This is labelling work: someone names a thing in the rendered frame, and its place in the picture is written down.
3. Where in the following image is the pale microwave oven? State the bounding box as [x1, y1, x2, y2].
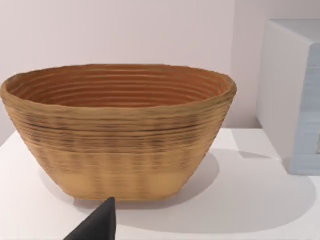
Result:
[255, 18, 320, 177]

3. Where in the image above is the woven wicker basket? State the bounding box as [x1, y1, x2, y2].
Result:
[0, 63, 237, 202]

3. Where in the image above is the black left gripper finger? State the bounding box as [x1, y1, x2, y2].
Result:
[62, 196, 118, 240]

